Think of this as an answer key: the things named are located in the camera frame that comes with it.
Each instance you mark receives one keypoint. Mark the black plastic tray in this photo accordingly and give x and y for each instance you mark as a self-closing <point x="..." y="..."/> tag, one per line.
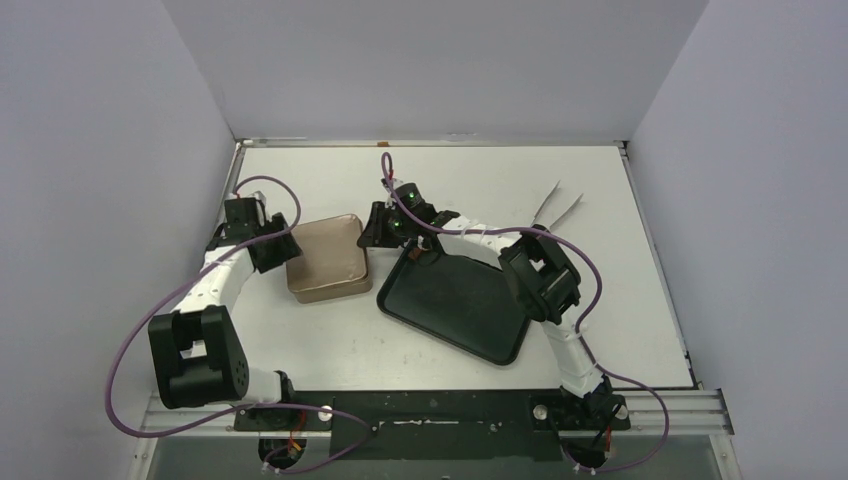
<point x="458" y="300"/>

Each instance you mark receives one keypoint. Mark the gold chocolate box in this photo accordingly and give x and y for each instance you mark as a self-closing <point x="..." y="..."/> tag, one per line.
<point x="312" y="284"/>

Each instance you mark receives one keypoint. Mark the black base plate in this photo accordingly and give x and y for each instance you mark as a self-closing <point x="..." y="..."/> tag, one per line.
<point x="539" y="424"/>

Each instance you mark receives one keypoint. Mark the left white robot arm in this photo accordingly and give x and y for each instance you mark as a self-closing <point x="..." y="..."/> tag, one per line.
<point x="197" y="355"/>

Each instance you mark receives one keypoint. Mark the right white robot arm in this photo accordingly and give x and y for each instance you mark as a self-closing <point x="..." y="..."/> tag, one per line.
<point x="544" y="283"/>

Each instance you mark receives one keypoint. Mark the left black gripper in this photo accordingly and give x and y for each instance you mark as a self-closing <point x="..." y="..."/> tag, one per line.
<point x="287" y="248"/>

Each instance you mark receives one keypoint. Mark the metal tongs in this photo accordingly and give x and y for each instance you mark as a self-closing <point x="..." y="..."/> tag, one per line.
<point x="557" y="206"/>

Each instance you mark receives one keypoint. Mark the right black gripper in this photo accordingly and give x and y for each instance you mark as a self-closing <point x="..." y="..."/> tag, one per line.
<point x="377" y="232"/>

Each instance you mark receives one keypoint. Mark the brown box lid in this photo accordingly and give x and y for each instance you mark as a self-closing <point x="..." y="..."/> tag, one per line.
<point x="330" y="242"/>

